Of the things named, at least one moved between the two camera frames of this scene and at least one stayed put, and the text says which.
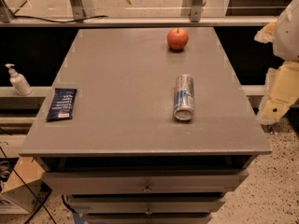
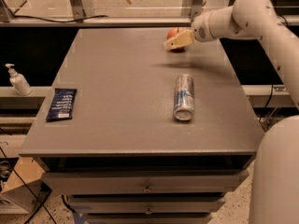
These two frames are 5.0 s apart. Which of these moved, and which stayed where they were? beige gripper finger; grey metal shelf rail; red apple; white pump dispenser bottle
Moved: beige gripper finger
Stayed: white pump dispenser bottle; grey metal shelf rail; red apple
